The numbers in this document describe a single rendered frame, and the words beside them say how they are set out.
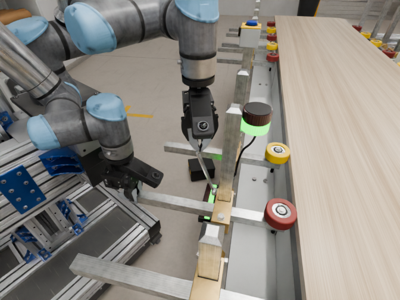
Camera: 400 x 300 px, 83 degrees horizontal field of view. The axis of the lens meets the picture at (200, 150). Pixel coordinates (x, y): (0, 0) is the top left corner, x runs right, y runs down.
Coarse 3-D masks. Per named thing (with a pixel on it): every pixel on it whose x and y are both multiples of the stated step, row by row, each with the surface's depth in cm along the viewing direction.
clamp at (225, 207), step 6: (216, 198) 66; (216, 204) 65; (222, 204) 65; (228, 204) 65; (216, 210) 63; (222, 210) 63; (228, 210) 63; (216, 216) 62; (228, 216) 62; (216, 222) 61; (222, 222) 60; (228, 222) 60; (228, 228) 61
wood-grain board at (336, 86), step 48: (288, 48) 163; (336, 48) 163; (288, 96) 108; (336, 96) 108; (384, 96) 108; (288, 144) 82; (336, 144) 81; (384, 144) 81; (336, 192) 64; (384, 192) 64; (336, 240) 53; (384, 240) 53; (336, 288) 46; (384, 288) 46
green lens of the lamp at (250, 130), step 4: (244, 124) 47; (248, 124) 47; (268, 124) 47; (244, 128) 48; (248, 128) 47; (252, 128) 46; (256, 128) 46; (260, 128) 46; (264, 128) 46; (268, 128) 48; (248, 132) 47; (252, 132) 47; (256, 132) 47; (260, 132) 47; (264, 132) 47
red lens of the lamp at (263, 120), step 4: (244, 108) 47; (272, 108) 47; (244, 112) 46; (248, 112) 45; (272, 112) 45; (244, 116) 47; (248, 116) 45; (252, 116) 45; (256, 116) 44; (260, 116) 44; (264, 116) 44; (268, 116) 45; (244, 120) 47; (248, 120) 46; (252, 120) 45; (256, 120) 45; (260, 120) 45; (264, 120) 45; (268, 120) 46; (252, 124) 46; (256, 124) 46; (260, 124) 45; (264, 124) 46
